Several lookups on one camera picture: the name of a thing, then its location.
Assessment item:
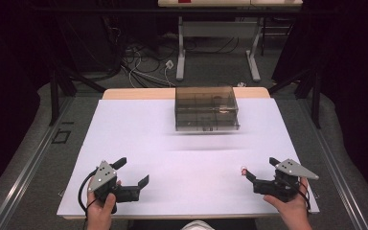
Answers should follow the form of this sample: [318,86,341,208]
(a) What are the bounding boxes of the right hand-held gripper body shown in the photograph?
[252,158,320,203]

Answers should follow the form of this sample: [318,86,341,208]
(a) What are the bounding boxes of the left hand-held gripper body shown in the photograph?
[87,160,141,215]

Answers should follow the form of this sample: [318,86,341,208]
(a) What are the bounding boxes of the smoky transparent drawer box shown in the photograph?
[173,85,241,132]

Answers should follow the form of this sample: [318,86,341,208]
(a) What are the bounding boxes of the person's left hand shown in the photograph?
[85,190,117,230]

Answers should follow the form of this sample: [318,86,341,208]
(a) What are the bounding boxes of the person's right hand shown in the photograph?
[263,176,313,230]

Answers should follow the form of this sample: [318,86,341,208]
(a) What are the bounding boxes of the white table sheet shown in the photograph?
[56,98,320,217]

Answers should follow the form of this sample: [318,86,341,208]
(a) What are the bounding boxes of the black metal stand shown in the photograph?
[267,68,322,129]
[47,68,108,127]

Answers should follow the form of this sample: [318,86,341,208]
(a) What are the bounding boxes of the person's white garment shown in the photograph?
[180,219,215,230]

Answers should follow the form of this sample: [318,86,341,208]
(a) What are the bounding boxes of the small pale object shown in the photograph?
[215,106,234,115]

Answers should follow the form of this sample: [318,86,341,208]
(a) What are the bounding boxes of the dark curtain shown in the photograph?
[271,0,368,202]
[0,0,123,205]

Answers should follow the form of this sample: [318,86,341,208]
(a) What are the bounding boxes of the white desk with metal legs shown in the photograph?
[157,0,304,82]

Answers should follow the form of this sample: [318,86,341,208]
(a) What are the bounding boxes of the black metal crossbar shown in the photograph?
[28,7,336,16]

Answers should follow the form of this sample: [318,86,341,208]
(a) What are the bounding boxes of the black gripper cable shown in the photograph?
[78,171,98,221]
[279,175,311,212]

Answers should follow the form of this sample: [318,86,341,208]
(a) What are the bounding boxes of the aluminium floor rail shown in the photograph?
[312,124,368,230]
[0,95,75,230]

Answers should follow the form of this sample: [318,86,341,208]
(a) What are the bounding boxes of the bundle of floor cables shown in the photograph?
[118,18,180,89]

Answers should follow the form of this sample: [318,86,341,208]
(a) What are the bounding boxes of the black metal chair frame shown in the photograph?
[260,17,293,57]

